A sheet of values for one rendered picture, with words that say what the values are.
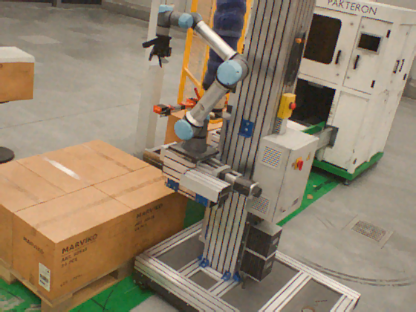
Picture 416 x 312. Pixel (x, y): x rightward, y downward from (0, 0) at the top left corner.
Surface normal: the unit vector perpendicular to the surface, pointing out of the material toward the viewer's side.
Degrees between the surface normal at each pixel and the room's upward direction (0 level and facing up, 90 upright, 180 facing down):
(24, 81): 90
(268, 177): 90
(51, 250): 90
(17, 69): 90
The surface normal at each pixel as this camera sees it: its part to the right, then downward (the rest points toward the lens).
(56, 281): 0.79, 0.35
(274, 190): -0.59, 0.22
